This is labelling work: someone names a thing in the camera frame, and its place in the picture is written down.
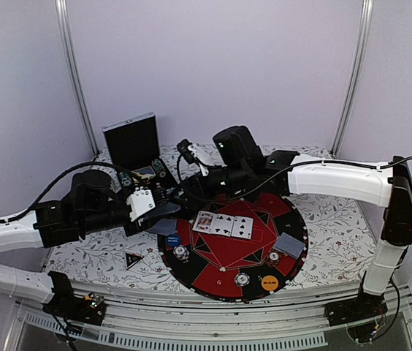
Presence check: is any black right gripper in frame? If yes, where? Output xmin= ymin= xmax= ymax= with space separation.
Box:
xmin=167 ymin=162 xmax=250 ymax=210

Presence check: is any face-up spades card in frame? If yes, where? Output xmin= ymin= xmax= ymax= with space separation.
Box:
xmin=231 ymin=216 xmax=253 ymax=240

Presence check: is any face-up clubs card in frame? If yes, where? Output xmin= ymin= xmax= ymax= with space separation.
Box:
xmin=210 ymin=214 xmax=234 ymax=237

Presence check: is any face-up king card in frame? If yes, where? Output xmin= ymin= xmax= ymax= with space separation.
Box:
xmin=192 ymin=211 xmax=215 ymax=234

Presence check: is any black triangular card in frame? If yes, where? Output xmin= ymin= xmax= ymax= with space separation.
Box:
xmin=124 ymin=253 xmax=143 ymax=270

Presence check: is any single blue playing card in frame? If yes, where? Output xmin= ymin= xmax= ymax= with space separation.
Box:
xmin=272 ymin=233 xmax=305 ymax=259

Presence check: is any blue small blind button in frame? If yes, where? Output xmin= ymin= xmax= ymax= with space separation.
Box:
xmin=165 ymin=233 xmax=181 ymax=248

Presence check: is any red poker chip stack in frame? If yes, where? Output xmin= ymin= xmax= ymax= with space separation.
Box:
xmin=266 ymin=251 xmax=281 ymax=267

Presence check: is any orange big blind button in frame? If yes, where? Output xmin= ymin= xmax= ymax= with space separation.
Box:
xmin=261 ymin=275 xmax=279 ymax=292

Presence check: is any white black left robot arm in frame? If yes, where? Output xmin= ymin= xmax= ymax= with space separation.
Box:
xmin=0 ymin=170 xmax=156 ymax=317

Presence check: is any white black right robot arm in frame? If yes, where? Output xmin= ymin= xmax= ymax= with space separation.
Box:
xmin=177 ymin=126 xmax=412 ymax=319

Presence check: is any boxed playing card deck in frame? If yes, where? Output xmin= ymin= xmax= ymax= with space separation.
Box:
xmin=134 ymin=166 xmax=156 ymax=179

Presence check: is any aluminium poker chip case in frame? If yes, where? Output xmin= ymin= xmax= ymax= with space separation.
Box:
xmin=102 ymin=112 xmax=178 ymax=189

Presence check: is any right poker chip row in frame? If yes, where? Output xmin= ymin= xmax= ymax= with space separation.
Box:
xmin=151 ymin=159 xmax=167 ymax=178

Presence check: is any round red black poker mat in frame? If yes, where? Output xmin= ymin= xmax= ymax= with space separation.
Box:
xmin=158 ymin=193 xmax=309 ymax=302

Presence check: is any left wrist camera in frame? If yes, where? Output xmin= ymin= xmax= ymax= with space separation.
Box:
xmin=126 ymin=186 xmax=156 ymax=222

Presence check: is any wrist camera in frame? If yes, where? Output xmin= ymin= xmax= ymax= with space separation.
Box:
xmin=126 ymin=186 xmax=156 ymax=222
xmin=177 ymin=139 xmax=211 ymax=176

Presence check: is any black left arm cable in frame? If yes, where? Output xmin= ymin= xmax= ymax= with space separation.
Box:
xmin=0 ymin=160 xmax=148 ymax=224

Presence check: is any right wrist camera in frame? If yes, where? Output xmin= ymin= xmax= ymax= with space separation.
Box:
xmin=177 ymin=139 xmax=211 ymax=176

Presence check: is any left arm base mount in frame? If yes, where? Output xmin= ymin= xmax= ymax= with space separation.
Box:
xmin=42 ymin=271 xmax=107 ymax=326

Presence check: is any aluminium front rail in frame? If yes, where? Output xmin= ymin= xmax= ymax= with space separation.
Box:
xmin=3 ymin=281 xmax=412 ymax=351

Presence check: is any right aluminium frame post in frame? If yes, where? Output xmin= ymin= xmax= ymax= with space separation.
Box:
xmin=330 ymin=0 xmax=374 ymax=156

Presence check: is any aluminium frame post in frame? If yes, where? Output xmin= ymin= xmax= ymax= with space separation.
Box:
xmin=55 ymin=0 xmax=99 ymax=156
xmin=330 ymin=0 xmax=374 ymax=156

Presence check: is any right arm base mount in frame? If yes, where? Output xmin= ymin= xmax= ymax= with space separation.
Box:
xmin=324 ymin=292 xmax=388 ymax=344

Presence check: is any left aluminium frame post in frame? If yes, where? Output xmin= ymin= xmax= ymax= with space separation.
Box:
xmin=55 ymin=0 xmax=99 ymax=156

